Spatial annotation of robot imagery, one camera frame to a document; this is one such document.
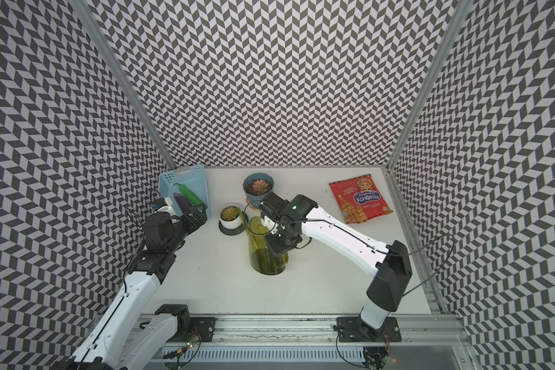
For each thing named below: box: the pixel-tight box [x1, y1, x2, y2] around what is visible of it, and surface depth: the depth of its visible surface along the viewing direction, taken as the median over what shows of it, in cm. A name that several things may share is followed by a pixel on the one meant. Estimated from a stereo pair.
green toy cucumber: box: [172, 182, 203, 206], surface depth 110 cm
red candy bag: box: [328, 174, 394, 225], surface depth 104 cm
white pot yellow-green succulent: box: [218, 203, 243, 230], surface depth 95 cm
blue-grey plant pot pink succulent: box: [242, 172, 275, 208], surface depth 101 cm
